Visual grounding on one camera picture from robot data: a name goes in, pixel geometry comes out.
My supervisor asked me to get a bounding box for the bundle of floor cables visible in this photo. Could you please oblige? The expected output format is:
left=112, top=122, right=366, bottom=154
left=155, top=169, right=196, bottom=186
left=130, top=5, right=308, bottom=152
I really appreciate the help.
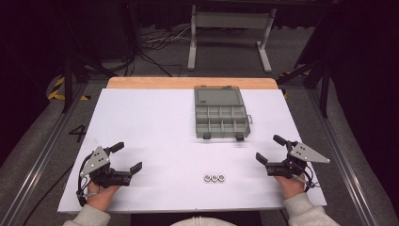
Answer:
left=136, top=24, right=193, bottom=78

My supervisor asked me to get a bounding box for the person's grey clothed torso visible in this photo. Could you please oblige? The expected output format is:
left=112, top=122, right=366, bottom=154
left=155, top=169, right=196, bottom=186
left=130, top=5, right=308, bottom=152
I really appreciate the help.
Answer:
left=170, top=216, right=238, bottom=226

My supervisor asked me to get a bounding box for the right hand-held gripper cable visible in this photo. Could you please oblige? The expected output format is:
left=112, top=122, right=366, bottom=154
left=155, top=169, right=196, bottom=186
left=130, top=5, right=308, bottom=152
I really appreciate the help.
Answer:
left=294, top=163, right=322, bottom=193

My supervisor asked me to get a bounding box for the left hand-held gripper cable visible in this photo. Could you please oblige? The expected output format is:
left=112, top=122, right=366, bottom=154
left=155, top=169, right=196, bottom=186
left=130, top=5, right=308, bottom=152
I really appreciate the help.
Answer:
left=75, top=153, right=96, bottom=208

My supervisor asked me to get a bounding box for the person's left hand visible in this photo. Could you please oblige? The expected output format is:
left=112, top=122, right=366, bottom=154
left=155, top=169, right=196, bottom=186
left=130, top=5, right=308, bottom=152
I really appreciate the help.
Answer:
left=86, top=181, right=122, bottom=212

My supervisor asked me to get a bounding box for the aluminium floor rail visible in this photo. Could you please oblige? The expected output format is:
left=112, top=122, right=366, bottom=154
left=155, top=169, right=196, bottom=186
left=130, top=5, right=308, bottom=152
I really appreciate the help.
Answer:
left=308, top=89, right=378, bottom=226
left=0, top=82, right=89, bottom=226

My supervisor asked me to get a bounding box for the white metal stand frame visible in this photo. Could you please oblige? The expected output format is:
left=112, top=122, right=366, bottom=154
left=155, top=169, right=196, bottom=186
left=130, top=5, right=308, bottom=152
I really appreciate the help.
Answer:
left=186, top=4, right=278, bottom=74

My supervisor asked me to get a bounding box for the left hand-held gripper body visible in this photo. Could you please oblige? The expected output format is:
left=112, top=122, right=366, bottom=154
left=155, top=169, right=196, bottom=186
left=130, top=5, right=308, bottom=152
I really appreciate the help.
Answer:
left=79, top=145, right=133, bottom=189

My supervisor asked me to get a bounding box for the black floor cable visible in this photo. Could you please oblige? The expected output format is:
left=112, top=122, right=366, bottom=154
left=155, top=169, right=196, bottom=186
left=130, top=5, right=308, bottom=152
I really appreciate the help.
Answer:
left=21, top=162, right=75, bottom=226

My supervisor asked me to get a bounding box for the hand-held gripper cable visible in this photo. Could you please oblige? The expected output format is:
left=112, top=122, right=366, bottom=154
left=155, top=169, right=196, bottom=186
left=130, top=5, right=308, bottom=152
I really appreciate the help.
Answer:
left=75, top=153, right=96, bottom=208
left=294, top=163, right=322, bottom=193

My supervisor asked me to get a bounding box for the person's right hand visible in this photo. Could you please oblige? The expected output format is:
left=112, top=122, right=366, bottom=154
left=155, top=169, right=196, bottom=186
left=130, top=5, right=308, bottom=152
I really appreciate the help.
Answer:
left=274, top=173, right=307, bottom=201

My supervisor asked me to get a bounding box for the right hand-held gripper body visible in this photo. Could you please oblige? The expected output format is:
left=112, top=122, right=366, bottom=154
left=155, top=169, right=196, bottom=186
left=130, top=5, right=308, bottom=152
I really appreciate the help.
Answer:
left=265, top=140, right=331, bottom=181

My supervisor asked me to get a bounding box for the white board table cover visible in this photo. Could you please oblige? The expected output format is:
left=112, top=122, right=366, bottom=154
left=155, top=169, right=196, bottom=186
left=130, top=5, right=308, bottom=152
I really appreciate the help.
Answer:
left=57, top=88, right=328, bottom=215

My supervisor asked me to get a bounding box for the black tripod stand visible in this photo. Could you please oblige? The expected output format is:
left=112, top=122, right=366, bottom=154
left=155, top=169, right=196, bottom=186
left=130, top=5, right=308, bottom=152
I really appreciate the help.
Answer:
left=60, top=51, right=120, bottom=114
left=276, top=57, right=331, bottom=120

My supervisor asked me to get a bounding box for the yellow black floor tape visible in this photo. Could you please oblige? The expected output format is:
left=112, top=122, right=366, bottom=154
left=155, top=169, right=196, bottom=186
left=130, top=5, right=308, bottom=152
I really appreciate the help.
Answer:
left=46, top=76, right=91, bottom=102

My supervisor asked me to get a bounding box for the grey plastic compartment box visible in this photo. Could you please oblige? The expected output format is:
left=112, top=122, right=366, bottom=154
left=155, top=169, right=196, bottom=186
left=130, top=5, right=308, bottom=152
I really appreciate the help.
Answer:
left=193, top=85, right=254, bottom=142

